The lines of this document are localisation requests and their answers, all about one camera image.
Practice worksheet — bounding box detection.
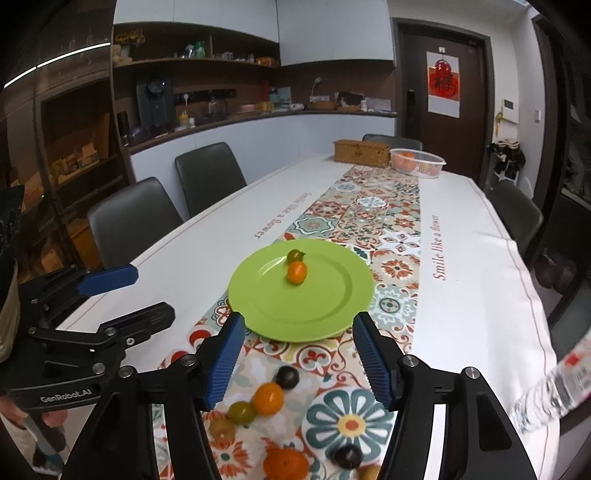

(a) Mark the brown longan fruit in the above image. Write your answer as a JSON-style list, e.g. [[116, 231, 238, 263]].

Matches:
[[356, 465, 381, 480]]

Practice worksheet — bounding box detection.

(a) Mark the small green tomato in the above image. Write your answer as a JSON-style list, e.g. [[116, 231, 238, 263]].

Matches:
[[226, 401, 257, 425]]

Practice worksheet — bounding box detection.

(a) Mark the dark purple fruit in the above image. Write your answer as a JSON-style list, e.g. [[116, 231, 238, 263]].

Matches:
[[332, 444, 363, 470], [273, 366, 300, 390]]

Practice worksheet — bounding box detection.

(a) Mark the small orange tomato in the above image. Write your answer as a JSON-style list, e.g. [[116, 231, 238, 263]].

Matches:
[[252, 382, 284, 417]]

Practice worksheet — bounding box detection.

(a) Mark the orange mandarin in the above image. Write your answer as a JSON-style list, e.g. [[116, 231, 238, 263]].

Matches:
[[263, 448, 310, 480]]

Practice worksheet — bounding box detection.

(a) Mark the small brown longan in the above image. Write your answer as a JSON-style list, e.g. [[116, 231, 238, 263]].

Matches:
[[208, 417, 235, 443]]

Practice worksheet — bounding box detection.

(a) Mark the person hand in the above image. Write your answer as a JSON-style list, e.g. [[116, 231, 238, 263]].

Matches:
[[0, 396, 69, 432]]

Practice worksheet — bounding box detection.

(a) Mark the clear water bottle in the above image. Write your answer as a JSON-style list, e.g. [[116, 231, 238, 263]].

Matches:
[[509, 331, 590, 434]]

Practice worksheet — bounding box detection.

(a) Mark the dark chair near left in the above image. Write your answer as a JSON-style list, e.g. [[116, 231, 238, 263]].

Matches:
[[88, 177, 182, 269]]

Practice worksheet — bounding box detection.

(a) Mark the dark chair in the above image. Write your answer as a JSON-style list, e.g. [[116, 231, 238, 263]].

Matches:
[[175, 142, 247, 217], [488, 180, 543, 255], [88, 177, 182, 269]]

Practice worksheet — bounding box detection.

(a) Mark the patterned table runner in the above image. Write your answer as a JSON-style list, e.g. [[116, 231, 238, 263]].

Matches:
[[188, 166, 421, 479]]

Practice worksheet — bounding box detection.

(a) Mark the green plate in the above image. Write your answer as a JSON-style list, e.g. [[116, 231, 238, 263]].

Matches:
[[228, 239, 374, 343]]

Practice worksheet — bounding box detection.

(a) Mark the dark chair right side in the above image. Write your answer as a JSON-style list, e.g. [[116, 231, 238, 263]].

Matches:
[[488, 180, 543, 255]]

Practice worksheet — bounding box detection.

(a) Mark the clear plastic fruit container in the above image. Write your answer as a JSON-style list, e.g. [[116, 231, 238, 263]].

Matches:
[[390, 148, 447, 179]]

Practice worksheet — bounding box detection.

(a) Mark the woven wicker box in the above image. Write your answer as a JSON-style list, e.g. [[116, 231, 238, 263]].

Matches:
[[334, 140, 391, 168]]

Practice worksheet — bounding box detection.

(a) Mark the dark chair far end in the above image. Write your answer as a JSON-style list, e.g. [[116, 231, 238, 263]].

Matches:
[[363, 134, 423, 151]]

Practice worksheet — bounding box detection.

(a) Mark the red door poster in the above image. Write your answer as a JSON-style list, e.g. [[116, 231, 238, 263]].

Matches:
[[426, 51, 461, 119]]

